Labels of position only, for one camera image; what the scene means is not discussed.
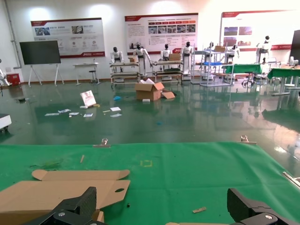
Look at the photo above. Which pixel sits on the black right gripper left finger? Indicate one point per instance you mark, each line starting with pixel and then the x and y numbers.
pixel 77 208

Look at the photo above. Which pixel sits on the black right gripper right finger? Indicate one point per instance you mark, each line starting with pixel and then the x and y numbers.
pixel 248 211

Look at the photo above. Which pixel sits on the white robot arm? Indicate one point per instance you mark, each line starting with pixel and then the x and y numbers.
pixel 3 78

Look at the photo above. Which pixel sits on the open cardboard box with hole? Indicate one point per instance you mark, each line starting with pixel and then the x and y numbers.
pixel 47 197

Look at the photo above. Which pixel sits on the red box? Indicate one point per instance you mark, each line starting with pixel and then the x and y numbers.
pixel 13 79

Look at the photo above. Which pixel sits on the small cardboard box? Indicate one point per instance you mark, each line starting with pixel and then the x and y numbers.
pixel 174 57
pixel 219 48
pixel 132 59

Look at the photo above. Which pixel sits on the small wood chip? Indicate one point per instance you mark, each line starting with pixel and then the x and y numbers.
pixel 199 209

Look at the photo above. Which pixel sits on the small wooden stick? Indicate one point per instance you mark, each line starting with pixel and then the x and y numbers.
pixel 82 158

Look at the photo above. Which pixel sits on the crumpled clear plastic wrapper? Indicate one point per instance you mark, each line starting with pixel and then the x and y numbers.
pixel 48 162

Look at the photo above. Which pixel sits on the green table cloth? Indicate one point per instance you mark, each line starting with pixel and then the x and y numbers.
pixel 199 168

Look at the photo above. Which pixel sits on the silver binder clip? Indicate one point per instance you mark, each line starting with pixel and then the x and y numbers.
pixel 245 140
pixel 102 145

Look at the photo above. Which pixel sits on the white paper sheet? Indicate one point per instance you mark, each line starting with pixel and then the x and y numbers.
pixel 116 115
pixel 74 113
pixel 52 114
pixel 88 115
pixel 64 110
pixel 115 109

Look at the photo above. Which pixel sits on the white pink paper bag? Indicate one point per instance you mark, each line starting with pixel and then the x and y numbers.
pixel 88 98

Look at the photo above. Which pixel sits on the white wheeled machine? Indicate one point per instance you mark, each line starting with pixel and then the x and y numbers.
pixel 4 122

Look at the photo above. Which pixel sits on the blue cloth scrap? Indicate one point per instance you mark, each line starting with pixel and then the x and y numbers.
pixel 117 98

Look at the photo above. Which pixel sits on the black stool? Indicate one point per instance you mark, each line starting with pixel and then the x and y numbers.
pixel 93 75

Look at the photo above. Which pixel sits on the large open cardboard carton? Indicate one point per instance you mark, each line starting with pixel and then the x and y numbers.
pixel 147 91

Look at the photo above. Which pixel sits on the white pipe rack cart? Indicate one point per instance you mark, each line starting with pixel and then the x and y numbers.
pixel 125 74
pixel 167 73

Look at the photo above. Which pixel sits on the green-covered table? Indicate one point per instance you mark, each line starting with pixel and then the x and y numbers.
pixel 243 68
pixel 284 73

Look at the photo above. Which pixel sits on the small white table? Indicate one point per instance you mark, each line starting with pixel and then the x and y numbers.
pixel 85 64

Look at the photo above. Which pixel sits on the grey metal shelving rack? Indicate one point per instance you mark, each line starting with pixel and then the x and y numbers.
pixel 212 63

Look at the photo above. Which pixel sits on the white black-headed humanoid robot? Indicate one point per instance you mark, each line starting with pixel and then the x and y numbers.
pixel 264 49
pixel 115 56
pixel 187 56
pixel 140 55
pixel 233 52
pixel 166 53

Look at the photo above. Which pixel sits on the black display on white stand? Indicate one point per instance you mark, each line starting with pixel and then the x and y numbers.
pixel 39 52

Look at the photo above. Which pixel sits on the tall black panel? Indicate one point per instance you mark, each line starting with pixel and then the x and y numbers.
pixel 295 44

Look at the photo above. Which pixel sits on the red-trimmed wall info board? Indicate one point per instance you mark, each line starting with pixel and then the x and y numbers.
pixel 161 30
pixel 77 30
pixel 257 25

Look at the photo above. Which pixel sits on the grey wall pipe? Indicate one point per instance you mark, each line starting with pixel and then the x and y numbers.
pixel 14 35

